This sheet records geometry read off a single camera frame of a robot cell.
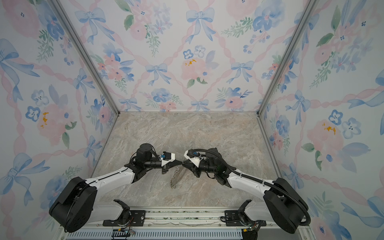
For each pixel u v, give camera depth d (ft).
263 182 1.54
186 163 2.49
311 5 2.23
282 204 1.38
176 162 2.20
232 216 2.43
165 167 2.31
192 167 2.31
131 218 2.37
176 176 2.56
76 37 2.58
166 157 2.13
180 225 2.38
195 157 2.18
